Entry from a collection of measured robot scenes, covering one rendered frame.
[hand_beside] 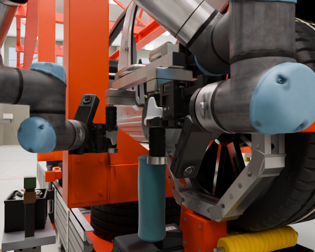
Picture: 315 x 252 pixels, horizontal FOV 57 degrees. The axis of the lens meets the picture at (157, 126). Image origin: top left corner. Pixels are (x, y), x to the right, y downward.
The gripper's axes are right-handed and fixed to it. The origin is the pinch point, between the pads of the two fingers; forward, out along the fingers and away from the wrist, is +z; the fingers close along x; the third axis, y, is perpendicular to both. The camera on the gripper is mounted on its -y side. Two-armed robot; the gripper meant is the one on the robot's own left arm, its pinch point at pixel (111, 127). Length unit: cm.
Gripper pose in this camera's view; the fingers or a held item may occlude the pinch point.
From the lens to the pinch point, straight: 93.7
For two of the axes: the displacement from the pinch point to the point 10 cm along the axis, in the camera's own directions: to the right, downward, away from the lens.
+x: 9.5, 0.0, -3.2
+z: 3.2, 0.1, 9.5
